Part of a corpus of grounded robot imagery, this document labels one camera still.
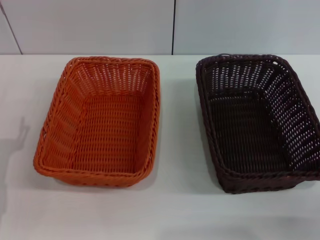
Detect orange woven plastic basket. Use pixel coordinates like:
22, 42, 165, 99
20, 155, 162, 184
32, 56, 161, 187

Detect dark brown woven plastic basket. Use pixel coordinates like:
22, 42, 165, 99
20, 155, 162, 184
195, 53, 320, 194

